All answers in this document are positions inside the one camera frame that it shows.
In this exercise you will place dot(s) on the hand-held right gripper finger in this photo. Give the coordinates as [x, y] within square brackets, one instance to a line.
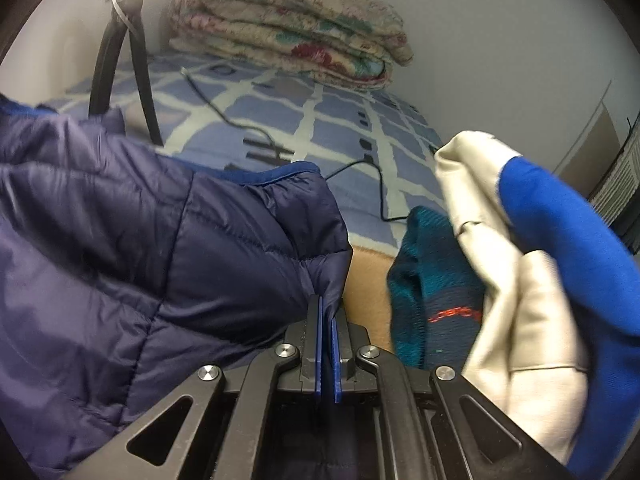
[336, 360]
[325, 350]

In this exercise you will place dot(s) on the black clothes rack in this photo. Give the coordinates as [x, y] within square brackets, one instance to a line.
[611, 167]

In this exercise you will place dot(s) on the dark teal knit sweater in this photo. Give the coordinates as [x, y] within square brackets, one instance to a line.
[435, 280]

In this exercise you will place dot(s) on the folded floral quilt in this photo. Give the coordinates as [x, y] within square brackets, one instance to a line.
[280, 25]

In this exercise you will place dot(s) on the blue checked bedsheet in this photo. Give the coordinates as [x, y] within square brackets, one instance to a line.
[320, 125]

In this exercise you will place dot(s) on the blue and white jacket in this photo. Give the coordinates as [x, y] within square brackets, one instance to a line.
[550, 210]

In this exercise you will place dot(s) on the striped towel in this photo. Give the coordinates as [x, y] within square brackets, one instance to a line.
[620, 182]

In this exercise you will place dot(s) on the navy puffer jacket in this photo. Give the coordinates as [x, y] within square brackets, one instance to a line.
[150, 240]

